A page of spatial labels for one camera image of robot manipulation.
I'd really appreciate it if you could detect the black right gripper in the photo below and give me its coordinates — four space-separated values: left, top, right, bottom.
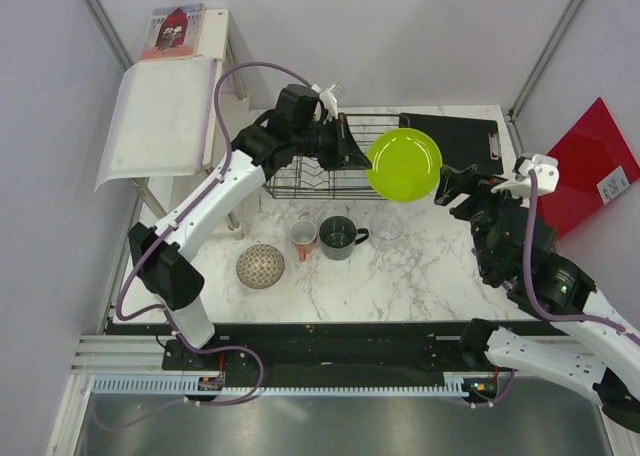
431 162 532 278

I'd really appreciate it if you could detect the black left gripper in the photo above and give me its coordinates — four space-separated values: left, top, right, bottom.
293 113 372 172

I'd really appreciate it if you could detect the lime green plate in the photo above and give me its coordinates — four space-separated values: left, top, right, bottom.
365 128 443 203

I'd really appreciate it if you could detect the clear octagonal glass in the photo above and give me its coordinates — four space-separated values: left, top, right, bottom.
370 209 404 252

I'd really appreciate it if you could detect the grey mug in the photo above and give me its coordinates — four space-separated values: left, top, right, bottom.
319 216 370 261

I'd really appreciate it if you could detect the orange pink mug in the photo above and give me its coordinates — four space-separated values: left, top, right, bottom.
289 220 318 262

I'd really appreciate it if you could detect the red patterned white bowl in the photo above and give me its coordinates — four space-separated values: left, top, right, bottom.
236 244 285 290

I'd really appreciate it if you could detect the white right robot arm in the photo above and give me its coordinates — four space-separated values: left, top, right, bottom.
435 155 639 432

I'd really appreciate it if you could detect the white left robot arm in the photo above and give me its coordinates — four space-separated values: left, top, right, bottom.
128 84 372 369

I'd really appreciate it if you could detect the black clipboard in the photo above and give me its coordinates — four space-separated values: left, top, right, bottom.
399 113 504 176

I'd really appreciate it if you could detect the red plastic folder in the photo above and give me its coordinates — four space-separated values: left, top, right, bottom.
537 98 639 239

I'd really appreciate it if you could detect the white side shelf table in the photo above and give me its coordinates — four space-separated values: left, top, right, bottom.
130 9 249 223

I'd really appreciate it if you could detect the white translucent mat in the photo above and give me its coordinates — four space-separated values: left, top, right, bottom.
96 57 219 186

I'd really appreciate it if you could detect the red cover book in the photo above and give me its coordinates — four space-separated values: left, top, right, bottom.
139 4 205 61

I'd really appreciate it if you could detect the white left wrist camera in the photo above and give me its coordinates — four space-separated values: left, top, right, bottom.
311 83 344 118

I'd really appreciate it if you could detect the black wire dish rack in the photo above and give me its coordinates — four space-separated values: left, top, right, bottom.
264 113 409 200

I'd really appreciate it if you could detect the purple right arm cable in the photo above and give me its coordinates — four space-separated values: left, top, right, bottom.
522 170 640 410

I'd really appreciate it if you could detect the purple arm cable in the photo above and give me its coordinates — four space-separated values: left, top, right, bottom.
92 58 321 430
522 170 640 410

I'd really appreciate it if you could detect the white slotted cable duct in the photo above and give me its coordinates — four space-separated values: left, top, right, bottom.
91 374 496 397

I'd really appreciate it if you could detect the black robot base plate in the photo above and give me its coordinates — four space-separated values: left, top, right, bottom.
162 322 500 386

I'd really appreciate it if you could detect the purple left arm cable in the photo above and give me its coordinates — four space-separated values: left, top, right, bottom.
92 58 321 430

